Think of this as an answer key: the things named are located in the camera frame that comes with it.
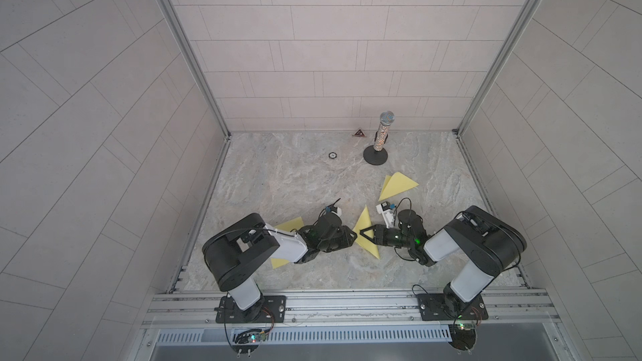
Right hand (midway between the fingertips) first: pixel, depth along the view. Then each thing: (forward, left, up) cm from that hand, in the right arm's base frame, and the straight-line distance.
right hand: (364, 236), depth 86 cm
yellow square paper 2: (+4, 0, +4) cm, 5 cm away
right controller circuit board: (-29, -24, -1) cm, 38 cm away
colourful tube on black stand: (+35, -10, +2) cm, 36 cm away
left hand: (0, +2, 0) cm, 2 cm away
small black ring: (+36, +9, +2) cm, 37 cm away
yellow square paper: (+5, +26, +1) cm, 27 cm away
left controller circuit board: (-27, +35, +3) cm, 45 cm away
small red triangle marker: (+48, -4, +3) cm, 48 cm away
